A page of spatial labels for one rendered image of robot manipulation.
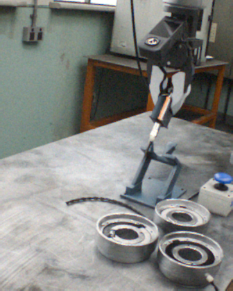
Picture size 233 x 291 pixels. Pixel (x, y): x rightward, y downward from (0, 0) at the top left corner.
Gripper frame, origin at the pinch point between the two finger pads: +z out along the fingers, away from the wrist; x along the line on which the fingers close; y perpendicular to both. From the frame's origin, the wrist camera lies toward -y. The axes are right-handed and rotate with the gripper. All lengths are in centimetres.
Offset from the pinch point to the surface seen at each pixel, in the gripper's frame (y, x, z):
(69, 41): 157, 146, 24
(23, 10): 110, 147, -1
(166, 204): -7.3, -6.5, 16.4
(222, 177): 4.3, -13.4, 12.8
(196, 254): -18.4, -17.7, 16.6
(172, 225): -14.7, -11.1, 15.4
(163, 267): -24.9, -14.7, 16.3
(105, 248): -26.7, -5.2, 16.0
